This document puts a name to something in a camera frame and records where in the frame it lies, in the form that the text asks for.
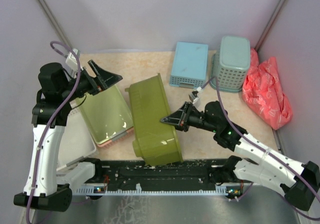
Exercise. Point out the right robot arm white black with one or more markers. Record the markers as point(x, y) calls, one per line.
point(298, 183)

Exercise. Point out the light blue shallow basket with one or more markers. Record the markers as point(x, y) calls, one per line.
point(189, 68)

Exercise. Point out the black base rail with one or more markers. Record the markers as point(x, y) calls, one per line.
point(200, 177)

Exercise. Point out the large olive green container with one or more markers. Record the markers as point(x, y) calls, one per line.
point(155, 142)

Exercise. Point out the pink shallow basket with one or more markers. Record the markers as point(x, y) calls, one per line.
point(116, 139)

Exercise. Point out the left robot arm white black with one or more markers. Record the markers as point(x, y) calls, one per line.
point(43, 189)

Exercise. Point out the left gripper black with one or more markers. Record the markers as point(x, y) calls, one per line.
point(104, 79)

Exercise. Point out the white shallow basket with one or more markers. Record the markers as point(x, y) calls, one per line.
point(76, 143)

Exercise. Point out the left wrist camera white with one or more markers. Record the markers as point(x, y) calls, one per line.
point(71, 61)

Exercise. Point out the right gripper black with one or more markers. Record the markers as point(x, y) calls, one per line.
point(180, 119)

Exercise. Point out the light green shallow basket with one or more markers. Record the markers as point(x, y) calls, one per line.
point(105, 114)

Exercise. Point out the red plastic bag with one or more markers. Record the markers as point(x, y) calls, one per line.
point(262, 92)

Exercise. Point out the tall teal perforated basket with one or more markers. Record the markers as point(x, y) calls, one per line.
point(231, 63)

